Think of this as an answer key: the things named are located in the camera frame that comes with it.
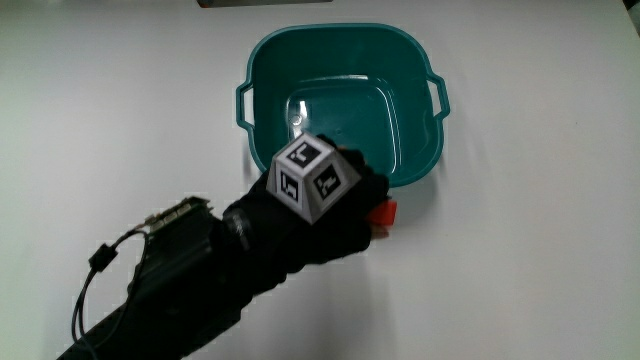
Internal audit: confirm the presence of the person's left hand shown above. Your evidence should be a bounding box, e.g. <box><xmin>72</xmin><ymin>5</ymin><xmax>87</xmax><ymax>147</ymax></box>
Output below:
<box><xmin>222</xmin><ymin>130</ymin><xmax>391</xmax><ymax>301</ymax></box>

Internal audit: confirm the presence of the red block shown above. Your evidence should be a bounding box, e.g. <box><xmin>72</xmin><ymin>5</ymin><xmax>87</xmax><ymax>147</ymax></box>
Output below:
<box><xmin>366</xmin><ymin>198</ymin><xmax>399</xmax><ymax>228</ymax></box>

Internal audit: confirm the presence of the black forearm electronics module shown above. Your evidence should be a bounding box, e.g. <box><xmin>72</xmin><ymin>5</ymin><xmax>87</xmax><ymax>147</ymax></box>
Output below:
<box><xmin>127</xmin><ymin>195</ymin><xmax>217</xmax><ymax>301</ymax></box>

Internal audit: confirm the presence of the person's left forearm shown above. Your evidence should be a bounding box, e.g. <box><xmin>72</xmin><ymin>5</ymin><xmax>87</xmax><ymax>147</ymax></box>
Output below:
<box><xmin>56</xmin><ymin>209</ymin><xmax>261</xmax><ymax>360</ymax></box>

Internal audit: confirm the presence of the teal plastic basin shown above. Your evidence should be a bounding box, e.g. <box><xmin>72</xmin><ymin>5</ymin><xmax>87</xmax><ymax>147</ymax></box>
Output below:
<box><xmin>234</xmin><ymin>22</ymin><xmax>451</xmax><ymax>189</ymax></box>

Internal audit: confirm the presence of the black cable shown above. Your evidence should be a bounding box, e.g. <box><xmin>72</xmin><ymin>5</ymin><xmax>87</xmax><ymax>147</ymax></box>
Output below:
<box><xmin>70</xmin><ymin>228</ymin><xmax>151</xmax><ymax>360</ymax></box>

